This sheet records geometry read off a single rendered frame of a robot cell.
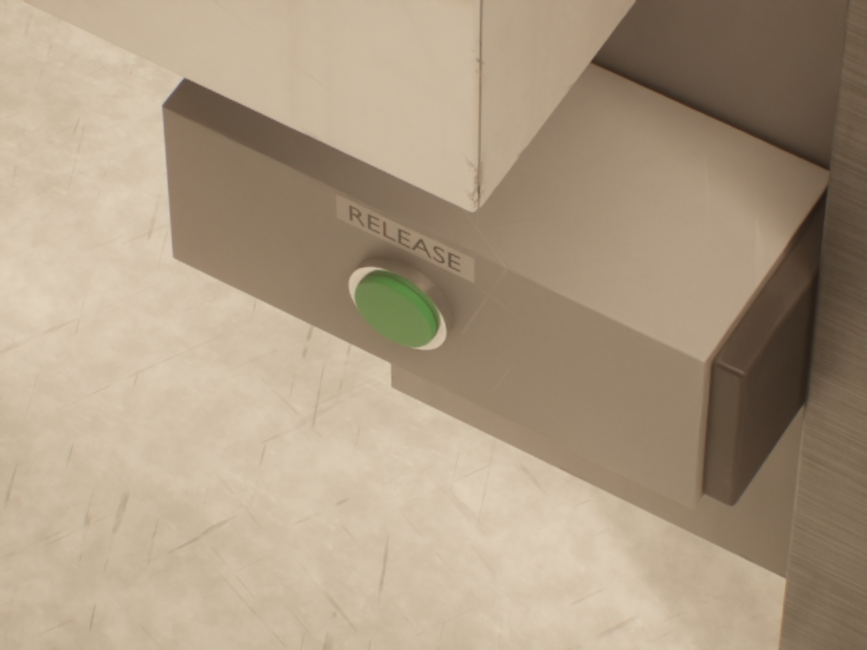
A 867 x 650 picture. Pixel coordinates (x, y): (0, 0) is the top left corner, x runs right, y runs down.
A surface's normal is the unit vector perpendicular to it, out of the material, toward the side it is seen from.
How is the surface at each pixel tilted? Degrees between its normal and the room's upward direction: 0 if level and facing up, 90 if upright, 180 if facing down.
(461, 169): 90
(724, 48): 90
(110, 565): 0
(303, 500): 0
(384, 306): 90
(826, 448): 90
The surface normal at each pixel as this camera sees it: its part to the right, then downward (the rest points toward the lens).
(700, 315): 0.00, -0.59
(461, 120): -0.51, 0.69
